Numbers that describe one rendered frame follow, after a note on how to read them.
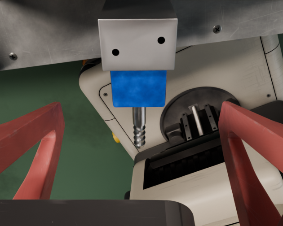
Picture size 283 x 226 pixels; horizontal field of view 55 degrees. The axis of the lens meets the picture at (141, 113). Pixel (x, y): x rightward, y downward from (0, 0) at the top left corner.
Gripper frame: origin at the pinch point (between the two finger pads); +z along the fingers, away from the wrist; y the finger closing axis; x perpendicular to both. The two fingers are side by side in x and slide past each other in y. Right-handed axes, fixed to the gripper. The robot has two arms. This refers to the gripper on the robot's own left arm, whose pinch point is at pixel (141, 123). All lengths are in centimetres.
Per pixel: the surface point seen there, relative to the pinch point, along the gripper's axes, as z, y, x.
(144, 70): 8.6, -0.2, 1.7
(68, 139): 92, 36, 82
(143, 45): 7.3, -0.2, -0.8
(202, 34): 12.7, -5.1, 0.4
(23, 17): 12.6, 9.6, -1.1
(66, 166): 91, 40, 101
